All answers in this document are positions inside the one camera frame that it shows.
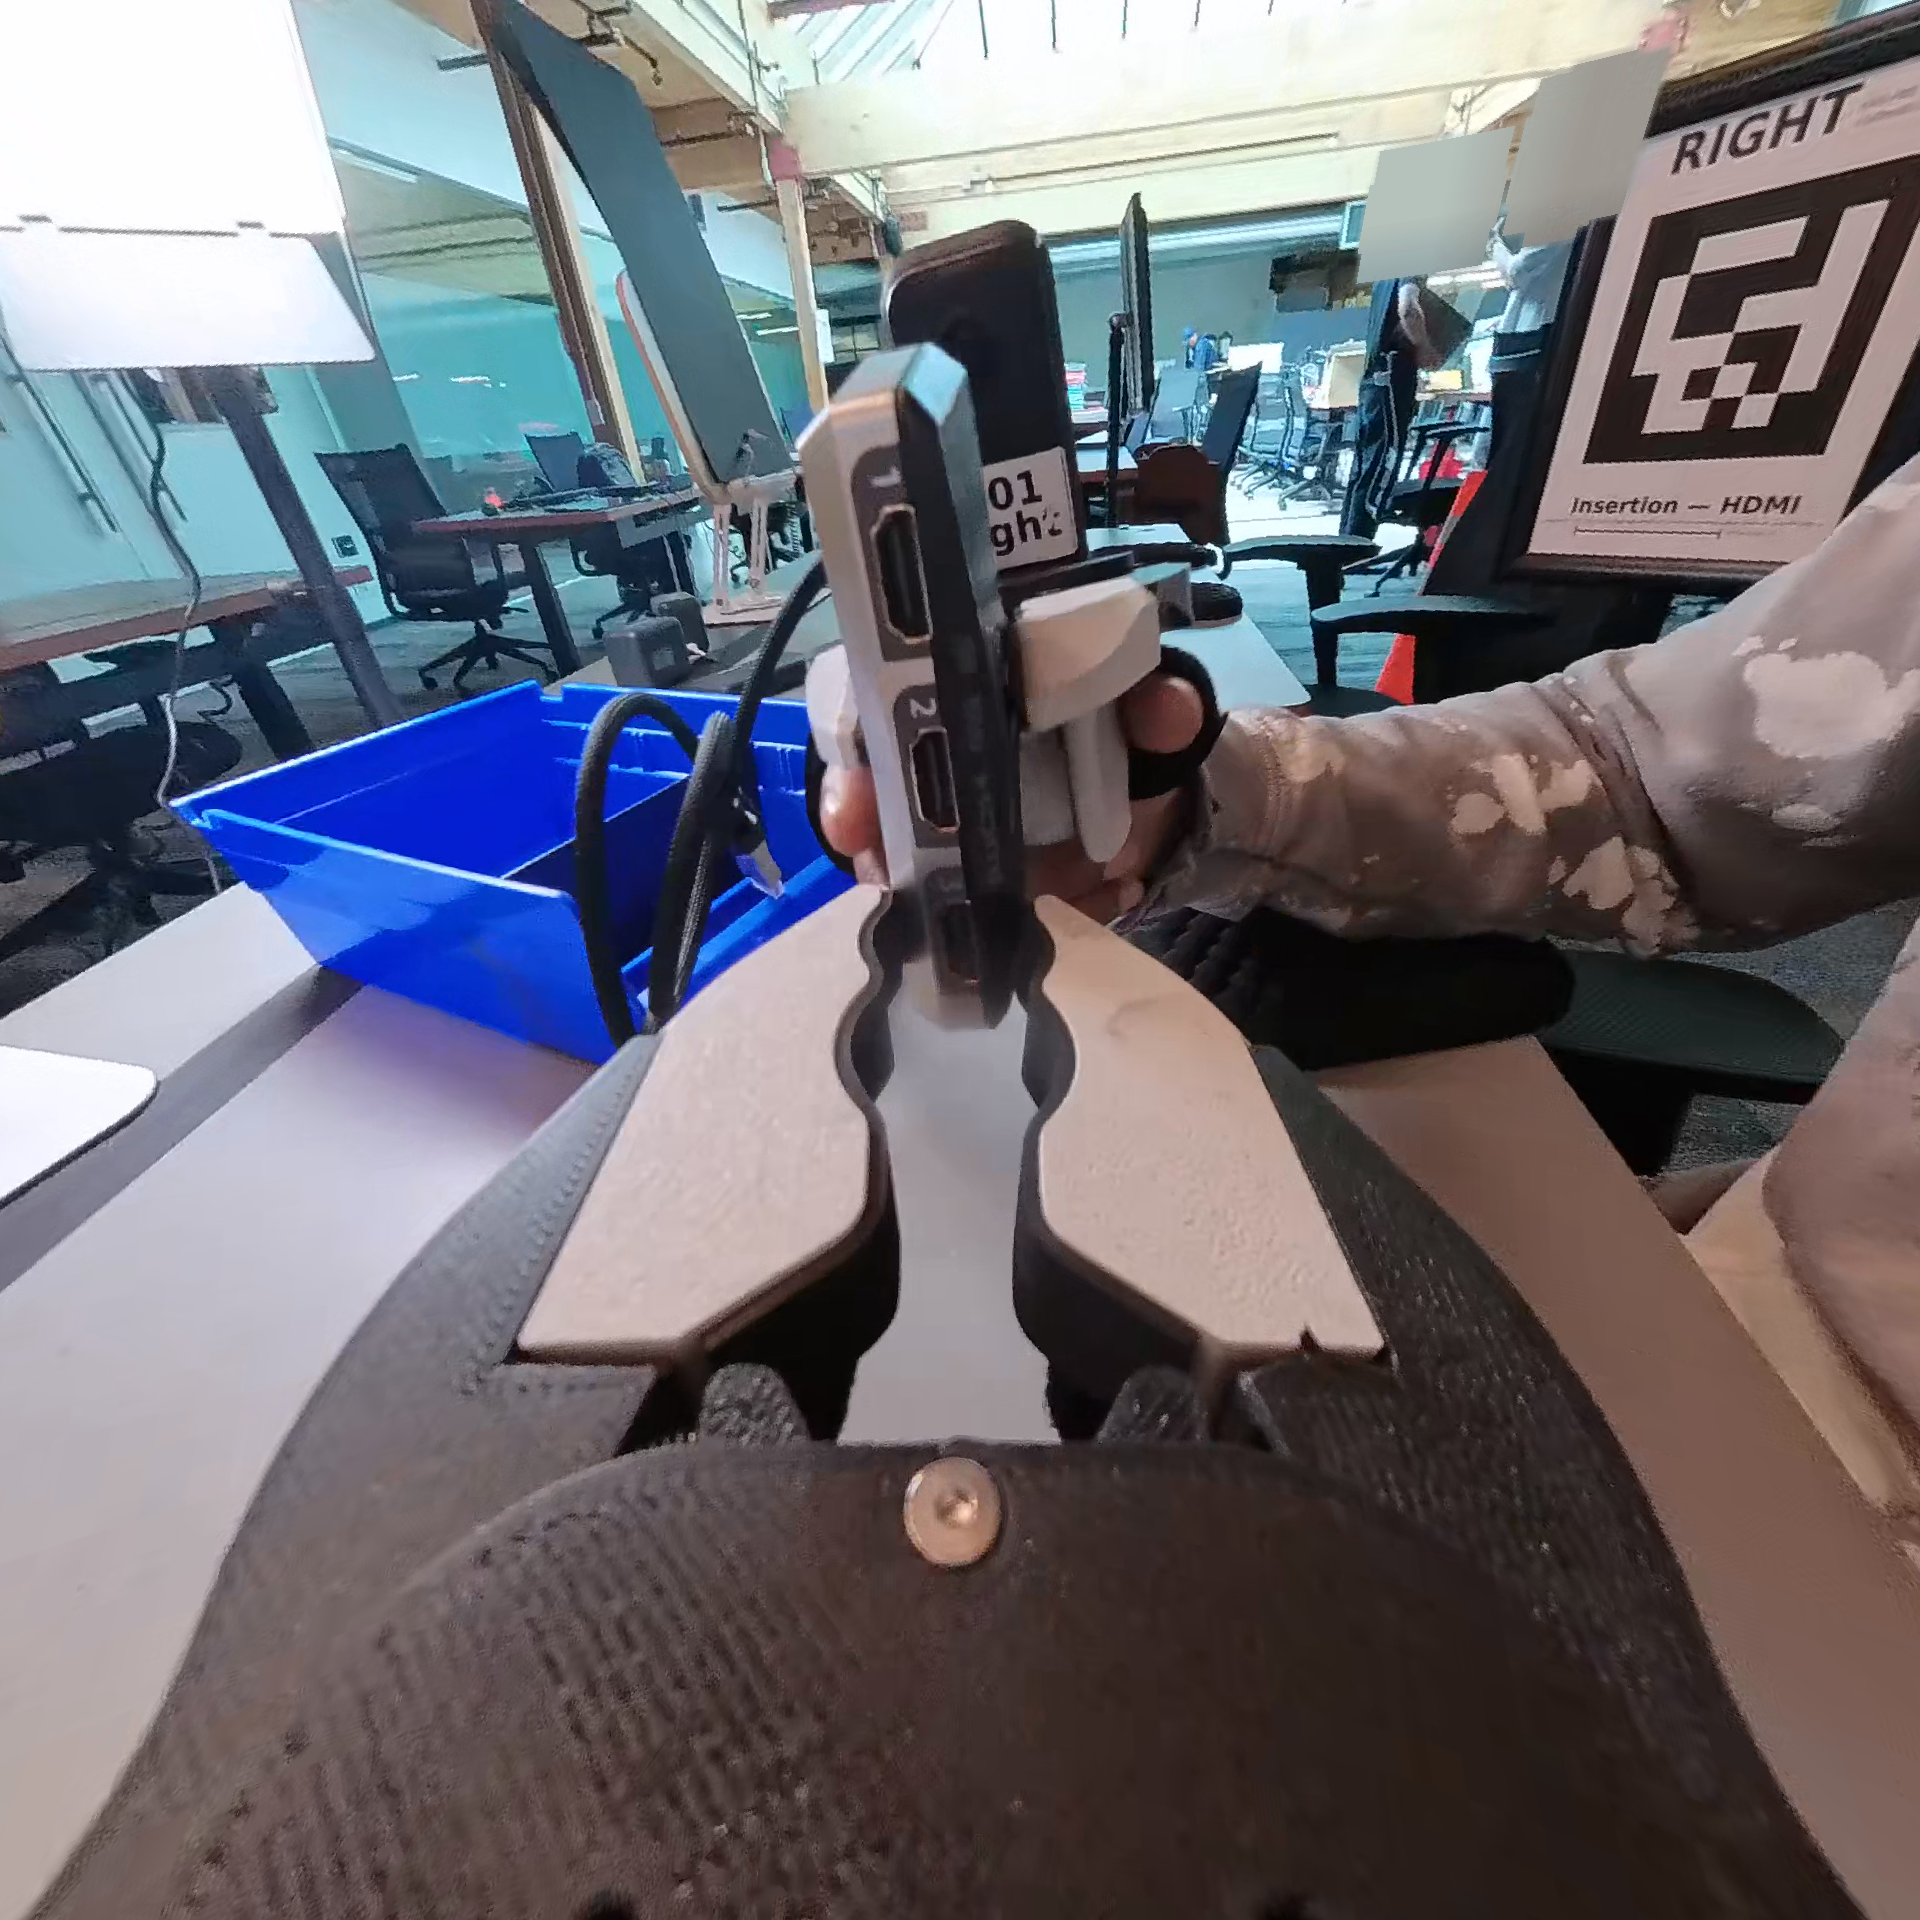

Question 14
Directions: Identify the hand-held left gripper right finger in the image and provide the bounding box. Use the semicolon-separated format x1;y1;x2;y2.
1012;897;1390;1375

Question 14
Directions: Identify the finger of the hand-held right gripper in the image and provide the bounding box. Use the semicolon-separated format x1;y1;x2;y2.
1020;585;1168;736
804;655;869;782

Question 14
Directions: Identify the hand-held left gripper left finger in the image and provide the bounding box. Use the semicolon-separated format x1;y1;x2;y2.
517;886;902;1375

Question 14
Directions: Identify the grey hdmi switch box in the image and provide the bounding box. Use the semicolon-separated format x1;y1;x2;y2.
795;343;1040;1034

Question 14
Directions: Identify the thick black braided cable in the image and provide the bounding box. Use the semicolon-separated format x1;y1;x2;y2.
574;556;835;1051

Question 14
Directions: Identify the blue plastic bin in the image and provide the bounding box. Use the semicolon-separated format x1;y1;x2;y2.
170;682;859;1068

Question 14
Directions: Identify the person's right forearm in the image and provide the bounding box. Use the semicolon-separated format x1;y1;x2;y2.
1201;451;1920;963

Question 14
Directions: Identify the person's right hand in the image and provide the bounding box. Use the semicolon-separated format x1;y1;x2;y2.
817;675;1224;928

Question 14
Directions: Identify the black monitor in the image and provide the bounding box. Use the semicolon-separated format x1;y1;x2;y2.
1117;192;1162;454

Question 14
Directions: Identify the black textured pad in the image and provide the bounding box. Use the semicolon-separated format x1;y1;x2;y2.
1124;907;1577;1075

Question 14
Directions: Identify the orange striped cone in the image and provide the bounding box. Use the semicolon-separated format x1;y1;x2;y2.
1373;464;1488;706

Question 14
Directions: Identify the brown standing desk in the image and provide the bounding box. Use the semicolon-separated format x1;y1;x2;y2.
0;568;374;760
412;487;713;682

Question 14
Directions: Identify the black wood-edged board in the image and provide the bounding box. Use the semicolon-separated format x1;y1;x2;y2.
486;0;804;624

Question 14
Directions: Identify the black office chair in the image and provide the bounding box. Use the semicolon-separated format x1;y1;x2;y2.
316;442;561;696

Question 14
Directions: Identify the black chair armrest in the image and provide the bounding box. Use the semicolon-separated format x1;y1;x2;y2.
1545;945;1850;1175

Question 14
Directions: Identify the black light stand pole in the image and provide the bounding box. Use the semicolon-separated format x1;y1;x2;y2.
194;368;404;732

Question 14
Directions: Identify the black framed marker sign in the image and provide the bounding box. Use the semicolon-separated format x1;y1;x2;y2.
1500;52;1920;587

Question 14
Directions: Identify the led panel light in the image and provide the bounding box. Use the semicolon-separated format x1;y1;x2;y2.
0;0;378;376

